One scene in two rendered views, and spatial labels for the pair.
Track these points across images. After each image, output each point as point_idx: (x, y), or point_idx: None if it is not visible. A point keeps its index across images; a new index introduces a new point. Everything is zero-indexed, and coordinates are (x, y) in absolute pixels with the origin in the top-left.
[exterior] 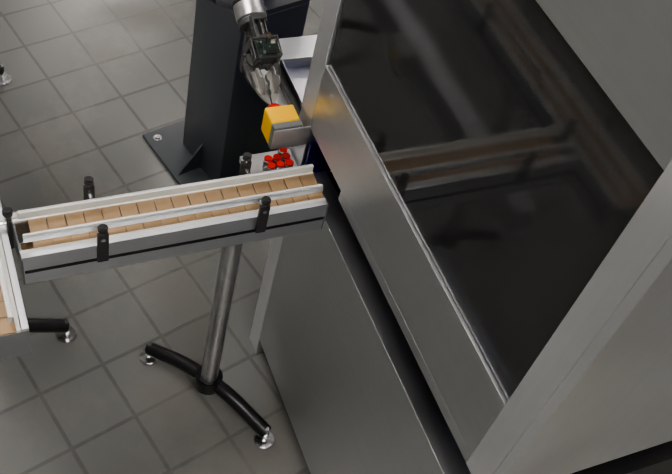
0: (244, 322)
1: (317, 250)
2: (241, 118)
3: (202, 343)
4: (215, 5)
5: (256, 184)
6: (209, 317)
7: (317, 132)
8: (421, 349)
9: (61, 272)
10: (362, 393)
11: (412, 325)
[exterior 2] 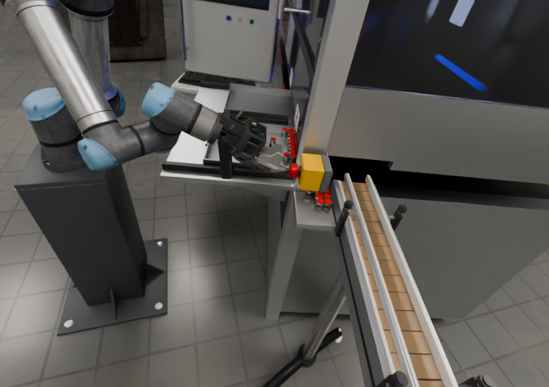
0: (253, 318)
1: None
2: (132, 246)
3: (261, 352)
4: (60, 196)
5: (352, 217)
6: (243, 340)
7: (341, 149)
8: (536, 171)
9: None
10: (441, 245)
11: (523, 166)
